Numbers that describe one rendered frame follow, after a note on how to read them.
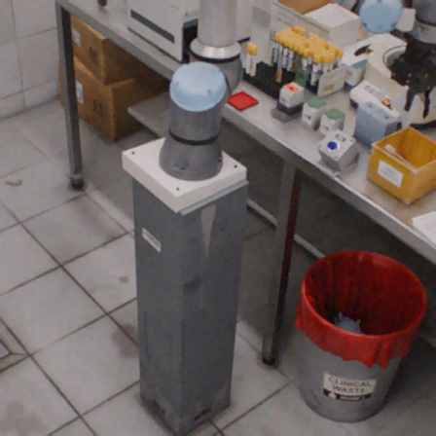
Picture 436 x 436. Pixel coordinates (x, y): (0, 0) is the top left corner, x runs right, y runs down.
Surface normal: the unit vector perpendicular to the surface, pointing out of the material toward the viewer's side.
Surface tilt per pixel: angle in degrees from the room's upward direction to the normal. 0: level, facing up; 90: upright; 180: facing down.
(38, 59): 90
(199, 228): 90
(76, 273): 0
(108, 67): 91
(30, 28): 90
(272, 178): 1
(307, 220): 0
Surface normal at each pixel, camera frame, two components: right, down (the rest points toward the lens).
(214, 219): 0.64, 0.51
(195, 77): 0.06, -0.72
